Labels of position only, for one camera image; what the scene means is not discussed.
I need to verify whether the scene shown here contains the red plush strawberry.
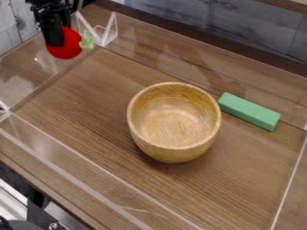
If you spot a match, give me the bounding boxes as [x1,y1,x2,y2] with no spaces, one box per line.
[46,26,95,59]

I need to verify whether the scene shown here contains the clear acrylic tray walls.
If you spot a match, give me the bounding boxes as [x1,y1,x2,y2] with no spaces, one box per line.
[0,1,307,230]

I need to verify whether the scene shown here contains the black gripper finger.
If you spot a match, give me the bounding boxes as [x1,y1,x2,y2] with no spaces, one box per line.
[60,8,71,27]
[40,13,64,47]

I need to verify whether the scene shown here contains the wooden bowl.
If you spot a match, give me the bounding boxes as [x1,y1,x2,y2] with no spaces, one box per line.
[127,82,222,164]

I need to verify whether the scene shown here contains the clear acrylic corner bracket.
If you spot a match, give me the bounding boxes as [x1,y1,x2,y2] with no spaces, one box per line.
[76,12,118,49]

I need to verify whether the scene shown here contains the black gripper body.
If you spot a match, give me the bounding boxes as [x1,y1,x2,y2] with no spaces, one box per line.
[26,0,71,19]

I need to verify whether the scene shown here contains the green rectangular block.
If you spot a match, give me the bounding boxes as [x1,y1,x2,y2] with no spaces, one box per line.
[219,93,281,131]

